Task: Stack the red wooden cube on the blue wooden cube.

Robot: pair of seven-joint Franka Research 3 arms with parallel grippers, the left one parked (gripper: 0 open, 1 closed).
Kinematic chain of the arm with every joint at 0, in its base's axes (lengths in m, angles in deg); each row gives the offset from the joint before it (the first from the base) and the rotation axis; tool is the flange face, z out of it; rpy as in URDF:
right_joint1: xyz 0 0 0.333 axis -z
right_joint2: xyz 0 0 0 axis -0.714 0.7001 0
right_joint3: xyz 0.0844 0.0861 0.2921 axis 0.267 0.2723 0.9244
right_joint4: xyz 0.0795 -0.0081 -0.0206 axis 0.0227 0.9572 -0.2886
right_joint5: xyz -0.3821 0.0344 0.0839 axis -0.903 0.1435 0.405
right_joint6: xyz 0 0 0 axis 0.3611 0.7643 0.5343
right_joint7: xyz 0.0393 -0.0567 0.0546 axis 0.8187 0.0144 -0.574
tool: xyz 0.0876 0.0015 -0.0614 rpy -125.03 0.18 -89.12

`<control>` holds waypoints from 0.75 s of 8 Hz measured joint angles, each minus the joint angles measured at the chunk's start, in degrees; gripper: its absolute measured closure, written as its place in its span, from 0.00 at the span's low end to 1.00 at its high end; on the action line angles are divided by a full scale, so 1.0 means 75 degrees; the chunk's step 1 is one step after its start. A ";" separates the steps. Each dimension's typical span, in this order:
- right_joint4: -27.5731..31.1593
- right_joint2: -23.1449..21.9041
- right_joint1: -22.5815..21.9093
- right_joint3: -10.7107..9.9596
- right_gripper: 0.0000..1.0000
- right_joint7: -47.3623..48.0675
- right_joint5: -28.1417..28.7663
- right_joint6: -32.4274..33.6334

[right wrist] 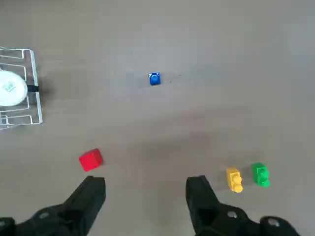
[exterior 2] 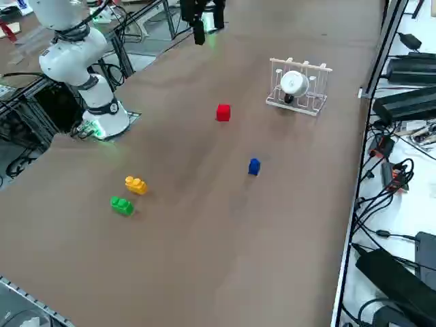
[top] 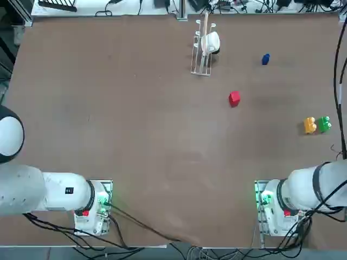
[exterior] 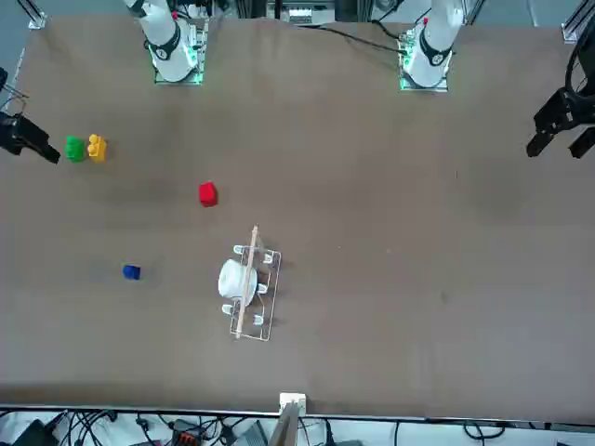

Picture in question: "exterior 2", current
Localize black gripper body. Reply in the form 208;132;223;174
179;0;226;24

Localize red wooden cube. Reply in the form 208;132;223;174
215;104;232;123

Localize white cup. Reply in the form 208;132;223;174
280;70;310;99

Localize yellow toy brick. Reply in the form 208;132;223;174
125;175;149;196

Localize green toy brick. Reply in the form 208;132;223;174
110;196;135;217

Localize small black adaptor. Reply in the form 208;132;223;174
397;32;423;50

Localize black ribbed power supply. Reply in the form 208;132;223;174
387;51;436;87

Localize long black power brick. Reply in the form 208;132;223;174
372;87;436;126

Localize black and orange adaptor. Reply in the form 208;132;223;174
370;135;396;159

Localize orange and black connector box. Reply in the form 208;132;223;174
388;162;415;193

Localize large black power brick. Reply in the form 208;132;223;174
355;247;436;320

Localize dark grey box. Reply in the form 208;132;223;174
414;231;436;285

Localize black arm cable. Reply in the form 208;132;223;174
50;0;113;44

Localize white wire cup rack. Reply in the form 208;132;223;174
265;57;333;118

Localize aluminium profile post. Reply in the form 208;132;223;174
358;0;409;99

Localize red strap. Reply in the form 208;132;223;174
0;18;17;44

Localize black metal frame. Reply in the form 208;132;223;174
0;72;86;153

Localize black cable with ferrite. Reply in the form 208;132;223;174
354;227;418;243

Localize aluminium frame rail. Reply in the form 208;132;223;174
0;274;75;327

